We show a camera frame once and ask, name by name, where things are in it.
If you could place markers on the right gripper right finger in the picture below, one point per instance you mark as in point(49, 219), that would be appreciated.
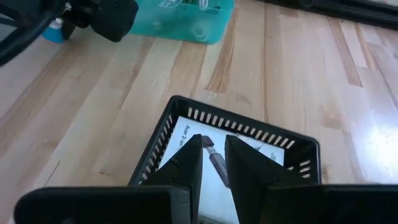
point(248, 171)

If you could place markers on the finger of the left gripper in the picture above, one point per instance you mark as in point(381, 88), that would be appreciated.
point(69, 29)

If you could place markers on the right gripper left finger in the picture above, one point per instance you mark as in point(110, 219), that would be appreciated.
point(186, 168)

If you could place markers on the small blue white-topped object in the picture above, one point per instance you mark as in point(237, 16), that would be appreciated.
point(51, 34)

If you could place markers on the white SD card reader box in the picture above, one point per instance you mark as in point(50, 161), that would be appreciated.
point(214, 199)

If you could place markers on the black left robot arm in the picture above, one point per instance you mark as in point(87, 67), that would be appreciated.
point(31, 6)

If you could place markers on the green translucent plastic bin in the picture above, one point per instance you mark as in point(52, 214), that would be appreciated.
point(174, 25)

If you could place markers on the black plastic basket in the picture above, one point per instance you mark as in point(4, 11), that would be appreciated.
point(303, 149)

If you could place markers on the black metal table frame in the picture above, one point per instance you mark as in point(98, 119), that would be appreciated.
point(357, 14)

